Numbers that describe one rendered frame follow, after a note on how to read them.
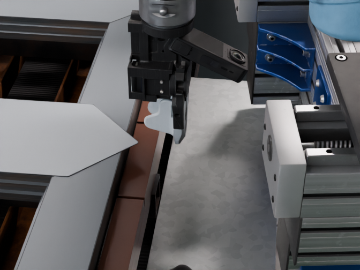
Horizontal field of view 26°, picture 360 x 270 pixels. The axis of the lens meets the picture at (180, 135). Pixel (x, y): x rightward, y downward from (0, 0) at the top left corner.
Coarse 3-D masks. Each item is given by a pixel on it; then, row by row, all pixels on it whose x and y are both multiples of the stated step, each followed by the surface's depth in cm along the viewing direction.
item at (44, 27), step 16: (0, 16) 149; (0, 32) 150; (16, 32) 150; (32, 32) 150; (48, 32) 149; (64, 32) 149; (80, 32) 149; (96, 32) 148; (80, 96) 133; (128, 128) 122; (0, 176) 114; (16, 176) 113; (32, 176) 113; (48, 176) 113; (0, 192) 114; (16, 192) 114; (32, 192) 114; (112, 192) 112; (112, 208) 113; (32, 224) 107; (96, 256) 103
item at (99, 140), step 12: (96, 108) 125; (96, 120) 123; (108, 120) 123; (84, 132) 120; (96, 132) 120; (108, 132) 120; (120, 132) 120; (84, 144) 118; (96, 144) 118; (108, 144) 118; (84, 156) 116; (96, 156) 116; (108, 156) 116; (72, 168) 114; (84, 168) 114
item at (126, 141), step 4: (124, 132) 120; (120, 136) 120; (124, 136) 120; (128, 136) 120; (120, 140) 119; (124, 140) 119; (128, 140) 119; (132, 140) 119; (136, 140) 119; (120, 144) 118; (124, 144) 118; (128, 144) 118; (132, 144) 118; (136, 144) 118; (120, 148) 117; (124, 148) 117; (116, 152) 117
